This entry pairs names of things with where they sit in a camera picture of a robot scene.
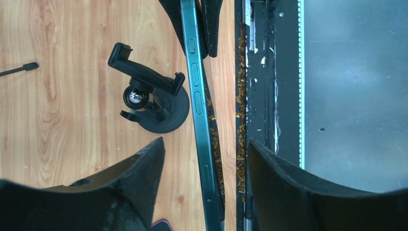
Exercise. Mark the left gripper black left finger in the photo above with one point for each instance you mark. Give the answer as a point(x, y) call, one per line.
point(119, 198)

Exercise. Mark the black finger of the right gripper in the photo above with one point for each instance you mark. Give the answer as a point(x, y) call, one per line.
point(211, 15)
point(173, 11)

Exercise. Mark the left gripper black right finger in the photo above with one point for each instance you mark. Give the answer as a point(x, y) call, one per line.
point(288, 198)

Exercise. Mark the black teal-edged smartphone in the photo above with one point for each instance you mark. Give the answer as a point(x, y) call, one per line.
point(208, 178)

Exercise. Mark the black phone stand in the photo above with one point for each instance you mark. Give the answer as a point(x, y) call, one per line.
point(157, 103)

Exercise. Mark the black smartphone on left stand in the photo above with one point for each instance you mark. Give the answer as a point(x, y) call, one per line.
point(161, 225)

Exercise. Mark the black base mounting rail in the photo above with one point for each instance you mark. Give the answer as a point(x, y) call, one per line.
point(267, 89)

